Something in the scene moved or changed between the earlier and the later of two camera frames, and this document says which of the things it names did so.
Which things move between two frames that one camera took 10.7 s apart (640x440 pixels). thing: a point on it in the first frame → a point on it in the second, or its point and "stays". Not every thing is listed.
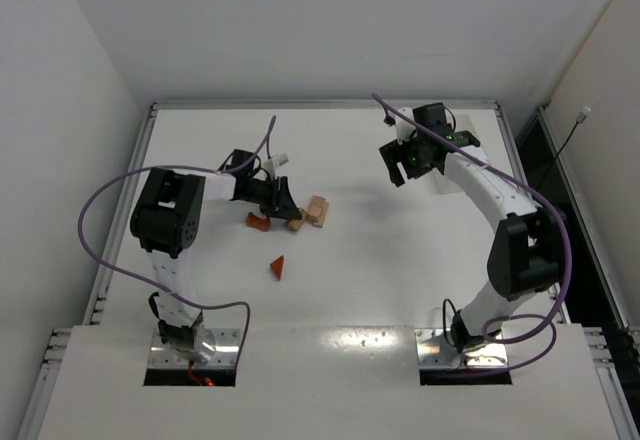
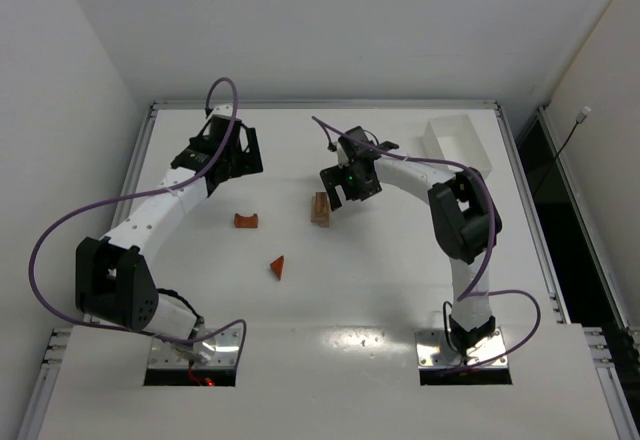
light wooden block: [296, 224] → [321, 209]
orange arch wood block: [263, 224] → [246, 222]
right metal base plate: [434, 352] stays
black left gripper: [275, 197] → [239, 147]
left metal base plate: [226, 354] stays
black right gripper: [400, 153] → [345, 183]
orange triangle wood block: [277, 266] stays
